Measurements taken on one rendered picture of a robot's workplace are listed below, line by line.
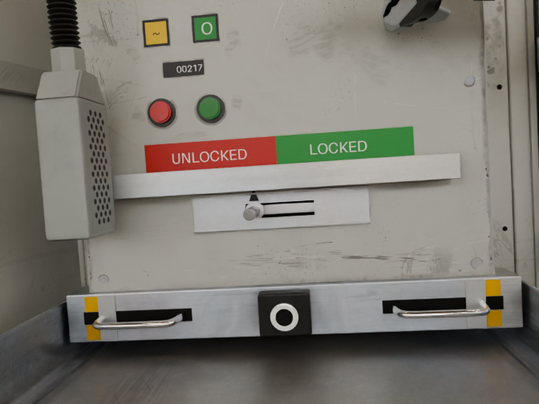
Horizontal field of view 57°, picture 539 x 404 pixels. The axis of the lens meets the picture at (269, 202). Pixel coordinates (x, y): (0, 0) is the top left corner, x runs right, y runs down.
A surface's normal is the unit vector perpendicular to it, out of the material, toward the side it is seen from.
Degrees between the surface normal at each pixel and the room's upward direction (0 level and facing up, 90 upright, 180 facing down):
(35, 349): 90
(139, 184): 90
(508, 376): 0
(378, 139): 90
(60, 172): 90
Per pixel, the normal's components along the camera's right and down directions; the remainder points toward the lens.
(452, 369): -0.07, -1.00
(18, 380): 0.99, -0.06
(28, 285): 0.93, -0.04
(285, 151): -0.09, 0.06
